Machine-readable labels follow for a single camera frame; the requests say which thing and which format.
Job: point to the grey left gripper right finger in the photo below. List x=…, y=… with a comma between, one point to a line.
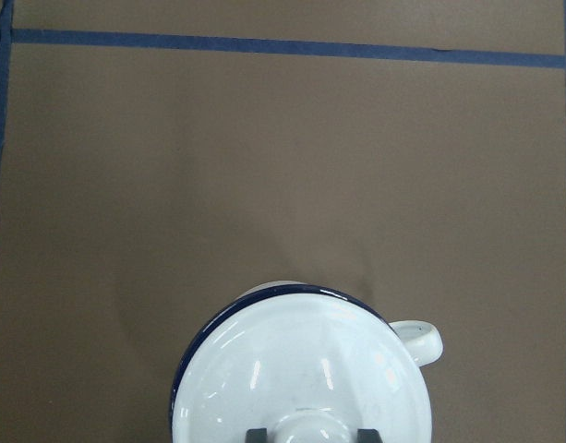
x=368, y=436

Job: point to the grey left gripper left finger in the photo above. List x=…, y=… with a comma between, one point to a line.
x=256, y=435

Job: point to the white enamel mug blue rim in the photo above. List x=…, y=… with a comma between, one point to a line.
x=420, y=339

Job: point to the white ceramic lid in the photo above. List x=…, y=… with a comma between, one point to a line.
x=308, y=368

